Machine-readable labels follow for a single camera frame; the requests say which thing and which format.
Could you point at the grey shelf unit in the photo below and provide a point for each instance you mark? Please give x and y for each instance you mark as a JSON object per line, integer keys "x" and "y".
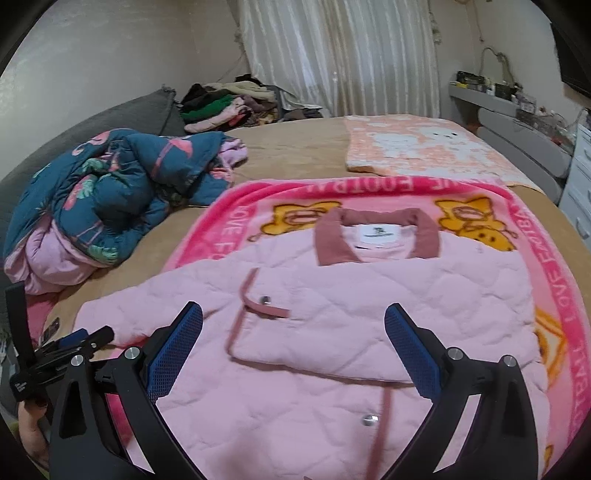
{"x": 517, "y": 138}

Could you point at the black television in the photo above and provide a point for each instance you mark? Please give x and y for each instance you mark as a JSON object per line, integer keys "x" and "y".
{"x": 577, "y": 60}

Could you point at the teal flamingo print comforter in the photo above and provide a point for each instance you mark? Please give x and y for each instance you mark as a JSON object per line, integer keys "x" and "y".
{"x": 115, "y": 184}

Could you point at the row of small cluttered items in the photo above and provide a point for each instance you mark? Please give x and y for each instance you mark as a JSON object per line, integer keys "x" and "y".
{"x": 503, "y": 90}

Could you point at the tan bed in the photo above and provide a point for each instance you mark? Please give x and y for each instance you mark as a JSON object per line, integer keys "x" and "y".
{"x": 295, "y": 147}

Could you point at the pink printed fleece blanket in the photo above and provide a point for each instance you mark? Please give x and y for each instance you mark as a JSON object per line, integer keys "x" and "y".
{"x": 545, "y": 258}

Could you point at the person's left hand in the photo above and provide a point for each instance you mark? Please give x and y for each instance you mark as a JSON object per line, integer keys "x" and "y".
{"x": 33, "y": 434}

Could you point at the pile of folded clothes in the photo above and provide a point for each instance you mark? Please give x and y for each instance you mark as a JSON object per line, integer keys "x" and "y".
{"x": 221, "y": 106}

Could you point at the pink quilted jacket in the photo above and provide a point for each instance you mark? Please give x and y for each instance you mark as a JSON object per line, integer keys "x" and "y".
{"x": 300, "y": 286}

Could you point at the grey pillow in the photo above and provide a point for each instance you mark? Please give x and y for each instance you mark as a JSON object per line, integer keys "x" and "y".
{"x": 115, "y": 115}

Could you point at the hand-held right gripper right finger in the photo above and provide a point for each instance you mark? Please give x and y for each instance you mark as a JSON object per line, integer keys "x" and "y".
{"x": 408, "y": 350}

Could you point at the peach blanket with white bears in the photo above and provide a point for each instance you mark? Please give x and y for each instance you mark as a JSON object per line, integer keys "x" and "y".
{"x": 415, "y": 152}

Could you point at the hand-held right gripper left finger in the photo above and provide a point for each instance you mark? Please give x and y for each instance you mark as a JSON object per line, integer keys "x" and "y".
{"x": 178, "y": 350}

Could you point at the dark cloth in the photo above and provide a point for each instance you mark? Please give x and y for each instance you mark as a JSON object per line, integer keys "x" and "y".
{"x": 304, "y": 113}

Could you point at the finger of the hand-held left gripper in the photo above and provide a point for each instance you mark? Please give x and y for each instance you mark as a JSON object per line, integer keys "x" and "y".
{"x": 74, "y": 338}
{"x": 102, "y": 335}

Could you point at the white striped curtain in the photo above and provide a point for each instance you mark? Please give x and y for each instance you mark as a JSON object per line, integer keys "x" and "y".
{"x": 337, "y": 55}

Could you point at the white drawer cabinet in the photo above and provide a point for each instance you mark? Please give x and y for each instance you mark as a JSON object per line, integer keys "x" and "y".
{"x": 579, "y": 184}

